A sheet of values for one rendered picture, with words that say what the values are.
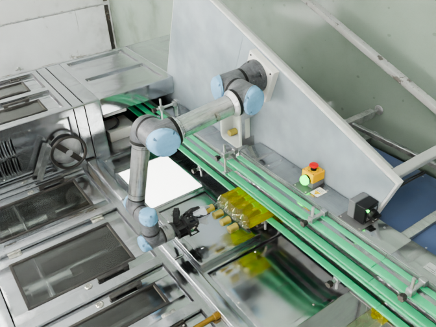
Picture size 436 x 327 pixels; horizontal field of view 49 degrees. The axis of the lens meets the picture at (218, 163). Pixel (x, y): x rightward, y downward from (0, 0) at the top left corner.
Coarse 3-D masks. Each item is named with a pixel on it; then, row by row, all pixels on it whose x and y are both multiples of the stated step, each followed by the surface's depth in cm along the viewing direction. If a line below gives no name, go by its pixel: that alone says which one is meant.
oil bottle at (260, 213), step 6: (252, 210) 214; (258, 210) 213; (264, 210) 213; (240, 216) 212; (246, 216) 210; (252, 216) 210; (258, 216) 211; (264, 216) 214; (270, 216) 216; (246, 222) 209; (252, 222) 210; (258, 222) 213; (246, 228) 211
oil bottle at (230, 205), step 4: (240, 196) 223; (244, 196) 222; (248, 196) 222; (228, 200) 220; (232, 200) 220; (236, 200) 220; (240, 200) 220; (244, 200) 220; (224, 204) 220; (228, 204) 218; (232, 204) 218; (236, 204) 218; (240, 204) 218; (228, 208) 217; (232, 208) 217; (228, 212) 218
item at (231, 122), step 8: (224, 120) 246; (232, 120) 249; (240, 120) 230; (224, 128) 249; (240, 128) 232; (224, 136) 249; (232, 136) 249; (240, 136) 235; (232, 144) 244; (240, 144) 237
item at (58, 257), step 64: (64, 192) 265; (0, 256) 222; (64, 256) 223; (128, 256) 221; (256, 256) 216; (0, 320) 192; (64, 320) 192; (128, 320) 191; (192, 320) 189; (256, 320) 187; (320, 320) 194
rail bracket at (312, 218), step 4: (312, 208) 185; (324, 208) 191; (312, 212) 186; (320, 212) 190; (324, 212) 189; (328, 212) 190; (308, 216) 188; (312, 216) 187; (316, 216) 187; (320, 216) 189; (324, 216) 190; (304, 220) 186; (308, 220) 187; (312, 220) 187; (316, 220) 188; (300, 224) 187; (304, 224) 185
